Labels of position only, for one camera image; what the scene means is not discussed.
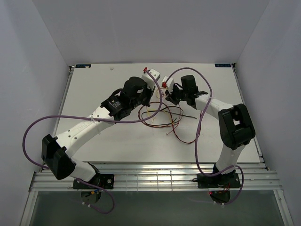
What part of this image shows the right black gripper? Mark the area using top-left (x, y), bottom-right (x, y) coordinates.
top-left (166, 84), bottom-right (188, 105)

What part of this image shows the black cable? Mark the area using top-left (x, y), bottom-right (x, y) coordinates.
top-left (159, 110), bottom-right (197, 119)

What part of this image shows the red black twisted wire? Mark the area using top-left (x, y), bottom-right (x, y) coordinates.
top-left (138, 103), bottom-right (203, 144)

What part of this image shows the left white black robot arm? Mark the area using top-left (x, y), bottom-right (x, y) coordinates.
top-left (42, 72), bottom-right (160, 188)

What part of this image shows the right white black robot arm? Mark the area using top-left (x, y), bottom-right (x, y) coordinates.
top-left (162, 75), bottom-right (255, 187)

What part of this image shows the left blue label sticker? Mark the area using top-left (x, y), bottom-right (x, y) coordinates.
top-left (75, 64), bottom-right (91, 68)

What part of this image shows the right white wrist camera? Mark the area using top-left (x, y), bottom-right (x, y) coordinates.
top-left (162, 76), bottom-right (174, 93)

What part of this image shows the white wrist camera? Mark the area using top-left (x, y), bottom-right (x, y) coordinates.
top-left (162, 76), bottom-right (174, 93)
top-left (142, 67), bottom-right (160, 89)

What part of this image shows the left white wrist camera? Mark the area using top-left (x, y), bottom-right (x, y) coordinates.
top-left (142, 67), bottom-right (160, 89)

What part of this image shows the aluminium rail frame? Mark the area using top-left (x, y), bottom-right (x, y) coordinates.
top-left (19, 63), bottom-right (294, 226)

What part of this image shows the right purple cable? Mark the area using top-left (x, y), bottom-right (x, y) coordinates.
top-left (165, 67), bottom-right (244, 205)

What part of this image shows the purple cable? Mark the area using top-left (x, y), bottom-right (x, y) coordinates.
top-left (22, 72), bottom-right (163, 214)
top-left (165, 67), bottom-right (244, 205)

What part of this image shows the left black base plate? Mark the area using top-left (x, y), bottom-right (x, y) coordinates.
top-left (72, 173), bottom-right (115, 189)

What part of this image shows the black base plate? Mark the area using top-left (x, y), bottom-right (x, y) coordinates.
top-left (192, 172), bottom-right (241, 188)
top-left (72, 173), bottom-right (115, 189)

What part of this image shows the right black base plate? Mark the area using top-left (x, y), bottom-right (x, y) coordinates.
top-left (192, 172), bottom-right (241, 188)

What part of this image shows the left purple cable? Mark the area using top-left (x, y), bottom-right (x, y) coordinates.
top-left (22, 72), bottom-right (163, 214)

